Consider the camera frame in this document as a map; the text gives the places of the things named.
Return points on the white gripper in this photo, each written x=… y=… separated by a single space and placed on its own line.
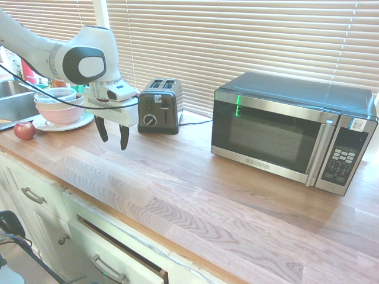
x=125 y=114

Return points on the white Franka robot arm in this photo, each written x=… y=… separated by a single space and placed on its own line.
x=29 y=44

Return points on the stainless steel two-slot toaster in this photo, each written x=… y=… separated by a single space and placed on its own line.
x=157 y=115

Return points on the white dinner plate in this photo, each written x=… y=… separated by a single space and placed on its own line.
x=75 y=122

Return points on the pink bowl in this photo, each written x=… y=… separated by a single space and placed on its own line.
x=62 y=115

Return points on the clear plastic container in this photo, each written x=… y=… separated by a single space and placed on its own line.
x=63 y=93

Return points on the white bowl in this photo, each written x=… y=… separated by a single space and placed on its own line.
x=44 y=102

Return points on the red apple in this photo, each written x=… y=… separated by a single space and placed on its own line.
x=24 y=130

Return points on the white kitchen cabinet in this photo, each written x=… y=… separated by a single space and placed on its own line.
x=32 y=189

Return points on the stainless steel sink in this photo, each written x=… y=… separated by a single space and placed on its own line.
x=14 y=103

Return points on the red bottle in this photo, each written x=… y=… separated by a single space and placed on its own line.
x=27 y=72

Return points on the white open drawer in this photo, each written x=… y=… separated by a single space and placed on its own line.
x=97 y=245

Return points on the round metal cabinet knob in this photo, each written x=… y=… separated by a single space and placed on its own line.
x=62 y=240

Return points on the narrow beige window blind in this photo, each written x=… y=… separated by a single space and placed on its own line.
x=50 y=14

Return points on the wide beige window blind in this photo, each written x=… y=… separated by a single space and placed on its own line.
x=237 y=38

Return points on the black stainless microwave oven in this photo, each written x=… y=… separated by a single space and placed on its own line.
x=275 y=124

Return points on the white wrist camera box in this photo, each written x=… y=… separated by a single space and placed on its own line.
x=121 y=92

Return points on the black camera stand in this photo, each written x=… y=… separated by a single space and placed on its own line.
x=12 y=227

